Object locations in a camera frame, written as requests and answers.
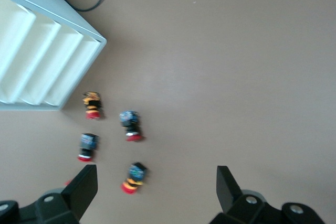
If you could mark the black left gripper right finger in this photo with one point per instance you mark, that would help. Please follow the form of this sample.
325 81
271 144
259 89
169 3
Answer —
228 192

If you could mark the white divided storage bin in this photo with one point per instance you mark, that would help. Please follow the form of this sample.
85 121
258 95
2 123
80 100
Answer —
39 51

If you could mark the red pushbutton with orange collar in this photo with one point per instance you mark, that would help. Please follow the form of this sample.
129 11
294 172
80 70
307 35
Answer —
136 172

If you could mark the red pushbutton amber contact block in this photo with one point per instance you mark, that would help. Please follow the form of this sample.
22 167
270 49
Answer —
92 103

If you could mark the red pushbutton with black collar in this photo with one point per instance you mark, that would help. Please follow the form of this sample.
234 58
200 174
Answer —
68 182

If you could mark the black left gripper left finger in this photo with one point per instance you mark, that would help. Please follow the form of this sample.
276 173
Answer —
78 192

